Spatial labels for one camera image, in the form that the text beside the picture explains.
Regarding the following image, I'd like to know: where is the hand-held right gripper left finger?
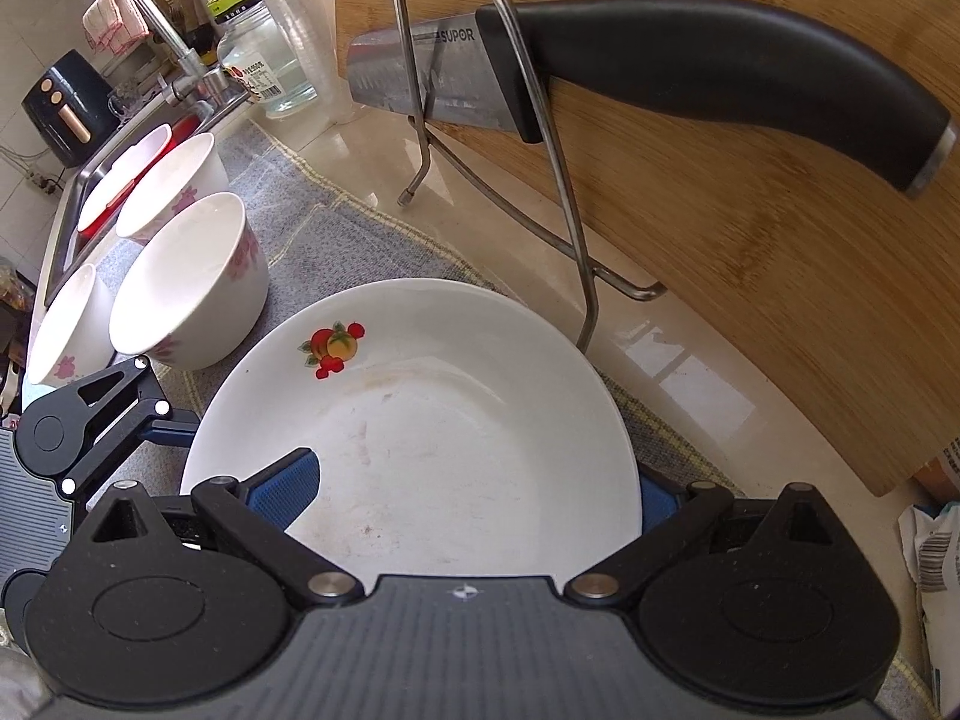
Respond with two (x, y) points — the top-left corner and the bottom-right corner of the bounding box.
(71, 448), (361, 605)

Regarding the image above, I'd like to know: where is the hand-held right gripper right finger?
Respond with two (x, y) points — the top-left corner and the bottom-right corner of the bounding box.
(564, 469), (852, 605)

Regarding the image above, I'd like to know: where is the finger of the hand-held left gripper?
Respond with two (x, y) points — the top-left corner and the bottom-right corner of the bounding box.
(61, 356), (202, 500)

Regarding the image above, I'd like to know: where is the white pink floral bowl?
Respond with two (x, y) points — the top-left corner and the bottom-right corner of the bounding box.
(26, 264), (117, 389)
(109, 192), (271, 371)
(112, 133), (230, 245)

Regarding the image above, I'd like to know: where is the white fruit print plate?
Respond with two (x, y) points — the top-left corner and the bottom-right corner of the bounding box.
(180, 279), (642, 592)
(409, 277), (548, 316)

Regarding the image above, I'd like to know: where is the steel kitchen sink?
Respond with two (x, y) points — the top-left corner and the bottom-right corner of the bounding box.
(37, 101), (252, 308)

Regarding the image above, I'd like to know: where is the grey teal checked towel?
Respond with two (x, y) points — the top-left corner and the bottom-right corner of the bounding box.
(19, 120), (946, 720)

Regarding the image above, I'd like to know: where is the red white wash basin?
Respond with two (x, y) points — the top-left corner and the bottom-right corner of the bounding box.
(75, 122), (177, 237)

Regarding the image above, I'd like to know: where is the bamboo cutting board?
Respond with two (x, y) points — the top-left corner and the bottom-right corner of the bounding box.
(332, 0), (960, 497)

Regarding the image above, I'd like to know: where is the white food packet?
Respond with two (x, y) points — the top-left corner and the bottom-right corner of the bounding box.
(896, 499), (960, 720)

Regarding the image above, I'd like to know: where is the dark air fryer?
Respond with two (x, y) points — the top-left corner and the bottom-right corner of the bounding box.
(21, 49), (113, 170)

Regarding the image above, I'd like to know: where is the glass jar yellow lid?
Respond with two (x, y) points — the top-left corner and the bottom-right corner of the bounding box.
(214, 0), (320, 117)

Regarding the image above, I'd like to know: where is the steel kitchen faucet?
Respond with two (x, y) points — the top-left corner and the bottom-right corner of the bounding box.
(112, 0), (226, 110)

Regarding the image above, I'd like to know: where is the red white checked dishcloth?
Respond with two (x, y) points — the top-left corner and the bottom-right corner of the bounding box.
(81, 0), (151, 53)

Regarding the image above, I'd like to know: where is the stack of clear plastic cups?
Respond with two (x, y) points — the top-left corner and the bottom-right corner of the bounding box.
(247, 0), (353, 125)

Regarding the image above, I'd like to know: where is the steel wire rack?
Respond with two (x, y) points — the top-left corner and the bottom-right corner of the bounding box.
(391, 0), (667, 350)

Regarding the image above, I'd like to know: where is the black handled kitchen knife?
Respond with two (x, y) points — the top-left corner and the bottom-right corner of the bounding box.
(346, 0), (952, 200)

